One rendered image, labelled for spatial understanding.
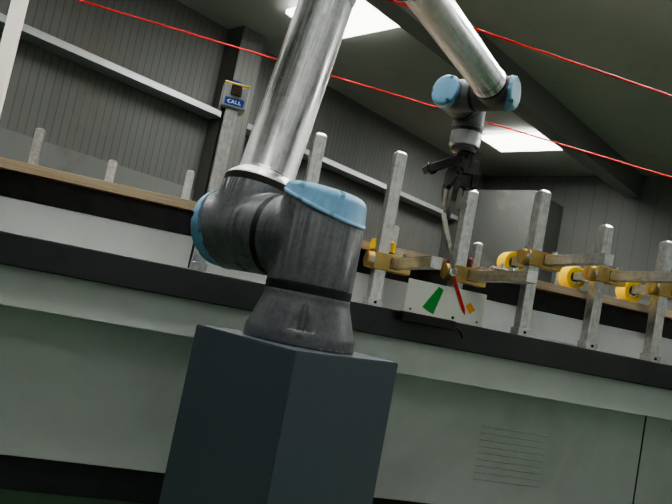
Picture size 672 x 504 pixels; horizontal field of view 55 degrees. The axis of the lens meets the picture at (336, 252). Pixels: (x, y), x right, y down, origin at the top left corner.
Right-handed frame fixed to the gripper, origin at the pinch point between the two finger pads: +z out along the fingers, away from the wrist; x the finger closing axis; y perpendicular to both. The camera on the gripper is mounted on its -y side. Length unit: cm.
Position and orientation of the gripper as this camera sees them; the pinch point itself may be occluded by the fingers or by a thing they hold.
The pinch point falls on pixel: (445, 213)
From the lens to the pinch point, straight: 189.5
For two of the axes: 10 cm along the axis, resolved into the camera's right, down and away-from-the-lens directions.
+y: 9.4, 2.0, 2.6
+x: -2.8, 0.3, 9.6
